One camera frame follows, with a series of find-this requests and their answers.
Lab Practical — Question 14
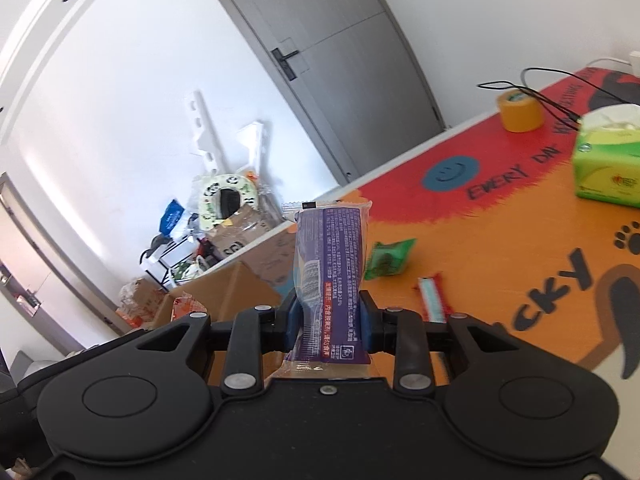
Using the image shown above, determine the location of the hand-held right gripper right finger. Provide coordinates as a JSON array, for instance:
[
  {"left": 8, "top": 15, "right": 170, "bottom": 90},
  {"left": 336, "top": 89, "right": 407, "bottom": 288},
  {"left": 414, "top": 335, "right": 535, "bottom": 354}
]
[{"left": 358, "top": 289, "right": 507, "bottom": 396}]

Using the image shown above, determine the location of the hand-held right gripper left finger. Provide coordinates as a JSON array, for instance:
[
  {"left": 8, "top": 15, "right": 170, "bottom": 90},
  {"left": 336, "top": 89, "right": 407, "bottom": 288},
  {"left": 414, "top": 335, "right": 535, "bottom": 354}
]
[{"left": 134, "top": 291, "right": 304, "bottom": 397}]

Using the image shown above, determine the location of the brown cardboard box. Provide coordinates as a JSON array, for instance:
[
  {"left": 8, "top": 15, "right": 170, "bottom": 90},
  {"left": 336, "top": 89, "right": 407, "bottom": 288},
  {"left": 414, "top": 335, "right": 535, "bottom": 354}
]
[{"left": 152, "top": 225, "right": 301, "bottom": 361}]

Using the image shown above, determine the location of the dark green snack packet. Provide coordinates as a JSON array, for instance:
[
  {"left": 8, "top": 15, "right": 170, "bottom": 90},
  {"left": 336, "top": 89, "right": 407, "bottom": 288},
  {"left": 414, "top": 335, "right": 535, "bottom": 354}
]
[{"left": 363, "top": 238, "right": 418, "bottom": 281}]

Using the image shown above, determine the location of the long purple snack packet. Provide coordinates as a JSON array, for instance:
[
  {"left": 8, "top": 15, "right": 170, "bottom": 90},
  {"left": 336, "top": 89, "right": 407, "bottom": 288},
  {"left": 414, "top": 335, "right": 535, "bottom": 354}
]
[{"left": 281, "top": 200, "right": 374, "bottom": 381}]

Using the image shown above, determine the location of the clear orange-edged cracker packet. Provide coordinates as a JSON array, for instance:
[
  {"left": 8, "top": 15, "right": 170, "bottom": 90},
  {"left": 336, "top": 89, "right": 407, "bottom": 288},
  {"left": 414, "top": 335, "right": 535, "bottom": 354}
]
[{"left": 171, "top": 295, "right": 209, "bottom": 322}]

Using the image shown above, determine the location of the brown cardboard sheet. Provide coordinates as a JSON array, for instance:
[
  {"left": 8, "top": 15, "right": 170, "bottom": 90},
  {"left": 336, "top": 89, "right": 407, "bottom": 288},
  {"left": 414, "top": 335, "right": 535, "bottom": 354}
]
[{"left": 205, "top": 205, "right": 277, "bottom": 262}]

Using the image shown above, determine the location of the pile of plastic bags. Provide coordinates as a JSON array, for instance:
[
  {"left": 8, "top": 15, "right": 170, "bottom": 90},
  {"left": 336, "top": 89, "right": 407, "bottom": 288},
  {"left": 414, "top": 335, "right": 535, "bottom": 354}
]
[{"left": 117, "top": 276, "right": 171, "bottom": 334}]

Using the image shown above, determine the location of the colourful printed tablecloth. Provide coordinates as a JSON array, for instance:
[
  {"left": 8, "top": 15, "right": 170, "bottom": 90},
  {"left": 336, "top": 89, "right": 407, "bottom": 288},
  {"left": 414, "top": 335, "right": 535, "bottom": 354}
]
[{"left": 207, "top": 65, "right": 640, "bottom": 387}]

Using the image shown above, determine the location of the blue plastic bag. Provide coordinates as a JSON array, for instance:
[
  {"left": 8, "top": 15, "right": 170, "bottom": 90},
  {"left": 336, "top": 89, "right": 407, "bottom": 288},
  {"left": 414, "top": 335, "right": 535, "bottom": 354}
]
[{"left": 160, "top": 199, "right": 186, "bottom": 235}]

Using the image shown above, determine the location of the short white plastic rack piece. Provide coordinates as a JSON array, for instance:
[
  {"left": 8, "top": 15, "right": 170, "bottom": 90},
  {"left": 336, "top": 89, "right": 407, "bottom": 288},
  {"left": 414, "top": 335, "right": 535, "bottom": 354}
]
[{"left": 236, "top": 121, "right": 274, "bottom": 187}]

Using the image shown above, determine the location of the long white plastic rack piece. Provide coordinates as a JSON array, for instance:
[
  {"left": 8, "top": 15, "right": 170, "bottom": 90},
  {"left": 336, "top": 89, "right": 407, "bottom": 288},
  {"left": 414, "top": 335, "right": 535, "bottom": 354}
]
[{"left": 182, "top": 90, "right": 227, "bottom": 177}]

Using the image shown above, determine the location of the grey cabinet door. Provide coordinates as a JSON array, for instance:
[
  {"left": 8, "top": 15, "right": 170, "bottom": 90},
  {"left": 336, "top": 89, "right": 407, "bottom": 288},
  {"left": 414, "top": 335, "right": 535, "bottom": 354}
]
[{"left": 0, "top": 172, "right": 101, "bottom": 357}]

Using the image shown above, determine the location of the yellow tape roll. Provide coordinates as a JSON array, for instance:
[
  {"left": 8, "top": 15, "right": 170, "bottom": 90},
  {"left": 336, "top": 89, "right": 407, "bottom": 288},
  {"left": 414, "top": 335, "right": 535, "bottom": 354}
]
[{"left": 496, "top": 89, "right": 545, "bottom": 134}]

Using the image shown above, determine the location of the grey panelled door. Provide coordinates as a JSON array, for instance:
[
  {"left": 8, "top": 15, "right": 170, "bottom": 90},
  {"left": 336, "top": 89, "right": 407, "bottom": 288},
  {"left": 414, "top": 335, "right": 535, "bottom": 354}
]
[{"left": 192, "top": 0, "right": 447, "bottom": 189}]

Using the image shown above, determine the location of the green tissue box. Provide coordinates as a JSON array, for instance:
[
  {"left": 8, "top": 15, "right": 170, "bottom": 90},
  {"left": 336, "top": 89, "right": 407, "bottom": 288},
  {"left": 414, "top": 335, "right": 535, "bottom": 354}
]
[{"left": 571, "top": 104, "right": 640, "bottom": 209}]

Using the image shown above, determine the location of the panda print padded ring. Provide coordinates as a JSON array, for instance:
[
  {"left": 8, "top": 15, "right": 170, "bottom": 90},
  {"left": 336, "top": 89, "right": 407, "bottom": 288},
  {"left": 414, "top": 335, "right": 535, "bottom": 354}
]
[{"left": 197, "top": 172, "right": 260, "bottom": 226}]

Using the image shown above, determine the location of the black metal frame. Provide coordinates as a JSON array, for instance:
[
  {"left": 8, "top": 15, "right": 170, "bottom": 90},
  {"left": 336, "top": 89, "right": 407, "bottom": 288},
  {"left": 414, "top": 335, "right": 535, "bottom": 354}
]
[{"left": 140, "top": 234, "right": 197, "bottom": 292}]

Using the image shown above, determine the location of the black door handle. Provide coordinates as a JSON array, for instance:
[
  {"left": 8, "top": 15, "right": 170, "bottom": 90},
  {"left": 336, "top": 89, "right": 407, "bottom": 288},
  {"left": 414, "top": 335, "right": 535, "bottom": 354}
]
[{"left": 271, "top": 46, "right": 301, "bottom": 82}]

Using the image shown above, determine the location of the thin black cable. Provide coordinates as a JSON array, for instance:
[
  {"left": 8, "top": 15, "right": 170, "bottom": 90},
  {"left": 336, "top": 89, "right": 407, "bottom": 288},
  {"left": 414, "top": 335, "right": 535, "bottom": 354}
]
[{"left": 477, "top": 66, "right": 622, "bottom": 127}]

